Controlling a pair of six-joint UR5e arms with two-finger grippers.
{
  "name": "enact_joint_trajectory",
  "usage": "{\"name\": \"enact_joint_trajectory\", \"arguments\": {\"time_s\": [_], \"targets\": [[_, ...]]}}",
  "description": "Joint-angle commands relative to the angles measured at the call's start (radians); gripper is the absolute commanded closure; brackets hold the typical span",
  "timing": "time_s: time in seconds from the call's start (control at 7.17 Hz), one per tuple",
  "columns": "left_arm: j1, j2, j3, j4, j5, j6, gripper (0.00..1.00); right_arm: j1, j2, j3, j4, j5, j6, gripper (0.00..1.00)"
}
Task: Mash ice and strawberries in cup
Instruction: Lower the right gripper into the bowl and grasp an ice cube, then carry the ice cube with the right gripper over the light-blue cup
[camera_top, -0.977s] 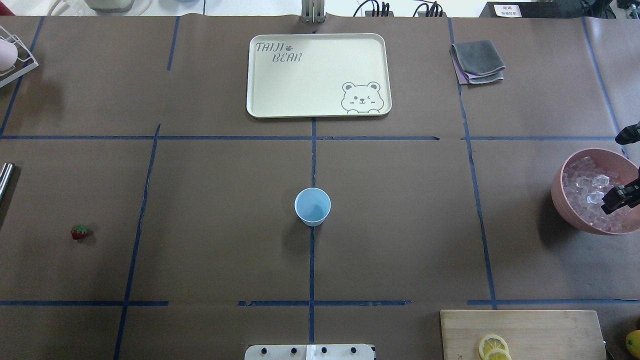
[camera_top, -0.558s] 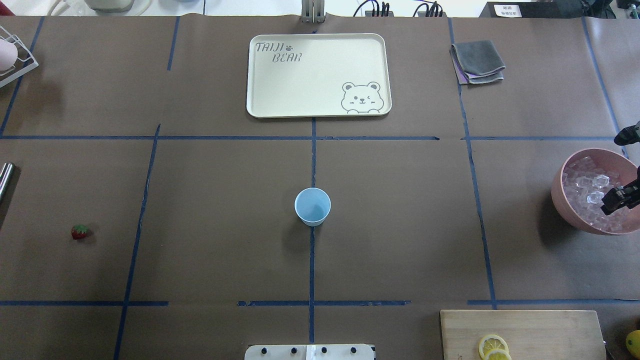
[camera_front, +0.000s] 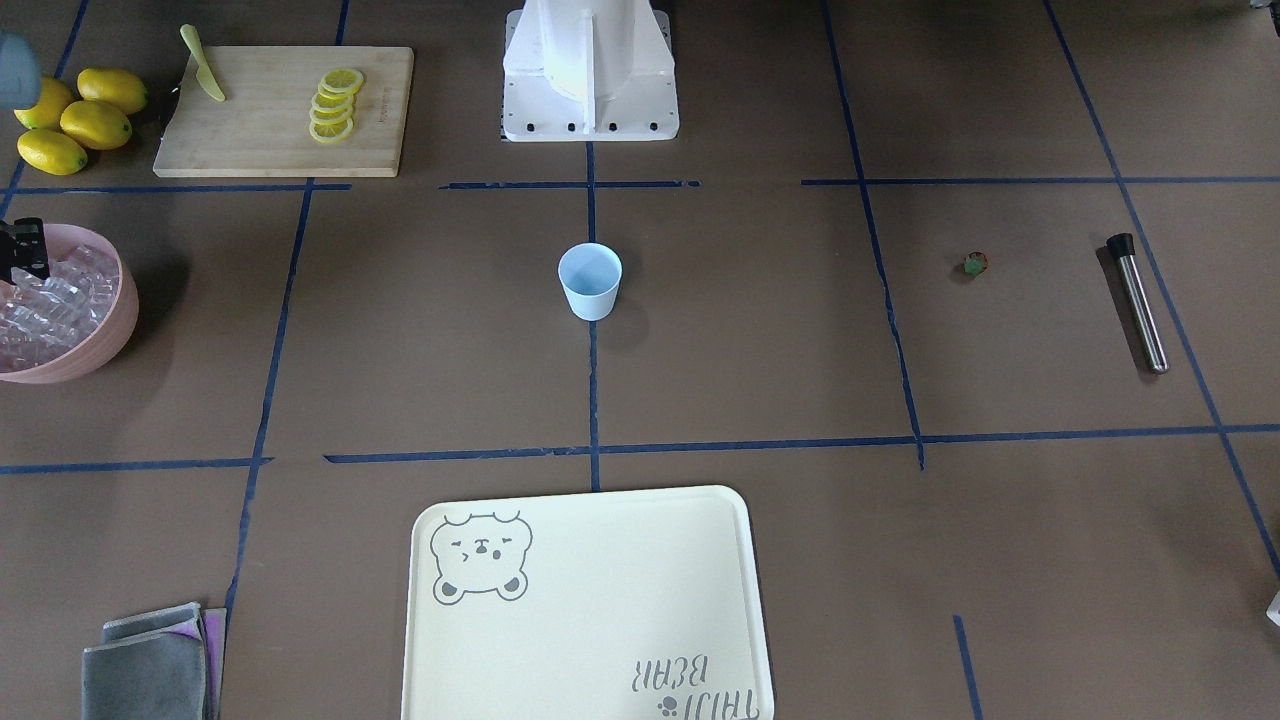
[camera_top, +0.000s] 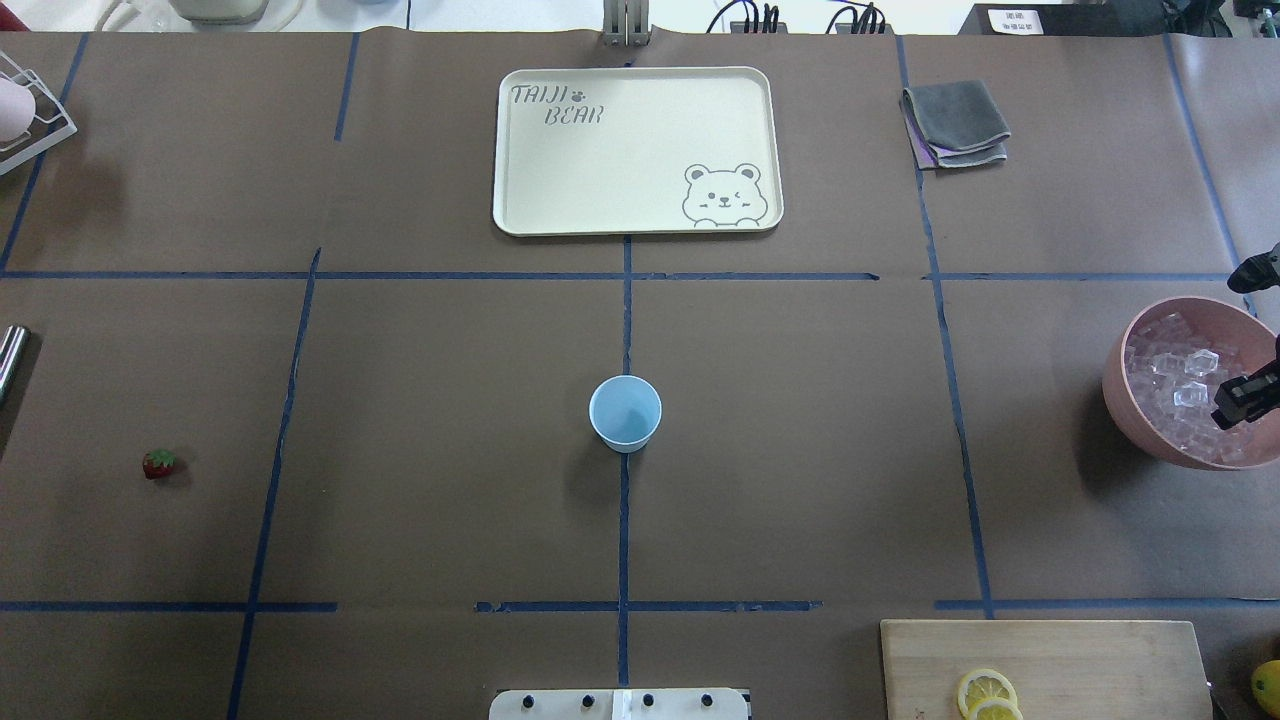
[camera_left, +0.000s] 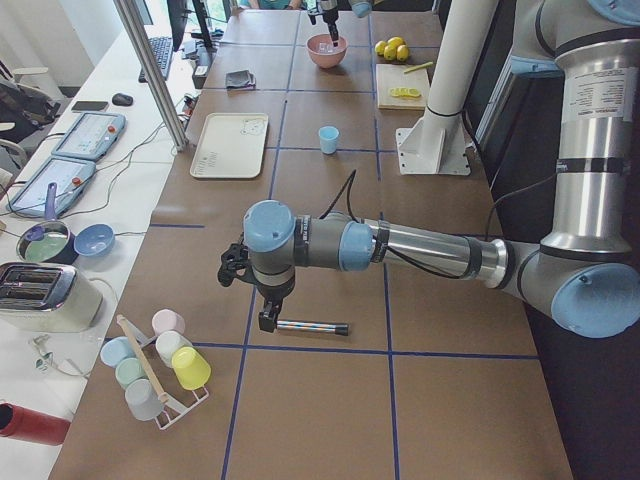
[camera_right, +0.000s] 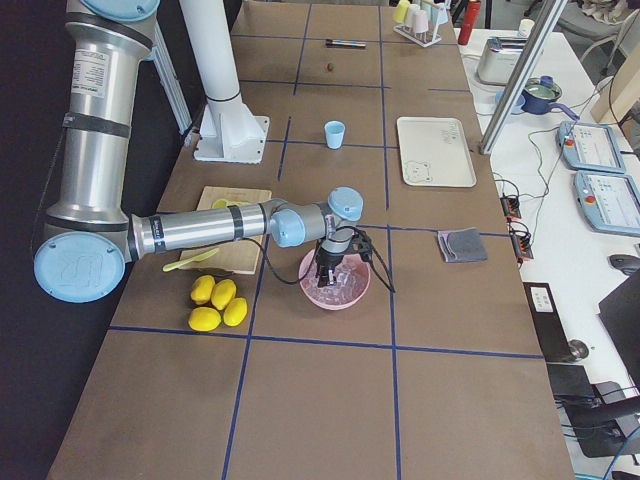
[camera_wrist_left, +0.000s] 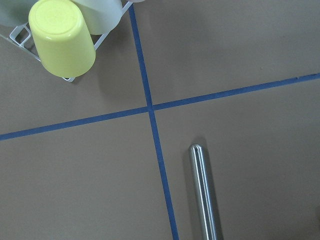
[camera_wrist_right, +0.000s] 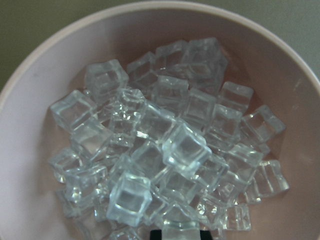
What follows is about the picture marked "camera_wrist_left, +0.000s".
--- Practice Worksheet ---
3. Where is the yellow cup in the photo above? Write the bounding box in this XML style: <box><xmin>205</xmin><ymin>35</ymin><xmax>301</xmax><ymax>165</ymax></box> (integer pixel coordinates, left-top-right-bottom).
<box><xmin>28</xmin><ymin>0</ymin><xmax>96</xmax><ymax>78</ymax></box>

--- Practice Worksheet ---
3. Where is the white cup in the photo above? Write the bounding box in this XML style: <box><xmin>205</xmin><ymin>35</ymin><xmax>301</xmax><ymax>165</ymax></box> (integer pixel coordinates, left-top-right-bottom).
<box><xmin>72</xmin><ymin>0</ymin><xmax>123</xmax><ymax>35</ymax></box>

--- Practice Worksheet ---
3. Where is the steel muddler black tip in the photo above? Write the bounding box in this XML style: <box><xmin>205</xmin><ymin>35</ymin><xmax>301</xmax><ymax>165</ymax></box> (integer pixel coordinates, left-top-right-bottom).
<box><xmin>188</xmin><ymin>143</ymin><xmax>224</xmax><ymax>240</ymax></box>

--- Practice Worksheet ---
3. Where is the white cup rack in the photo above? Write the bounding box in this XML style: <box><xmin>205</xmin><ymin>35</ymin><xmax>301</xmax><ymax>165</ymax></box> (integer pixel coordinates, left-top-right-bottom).
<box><xmin>0</xmin><ymin>0</ymin><xmax>133</xmax><ymax>83</ymax></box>

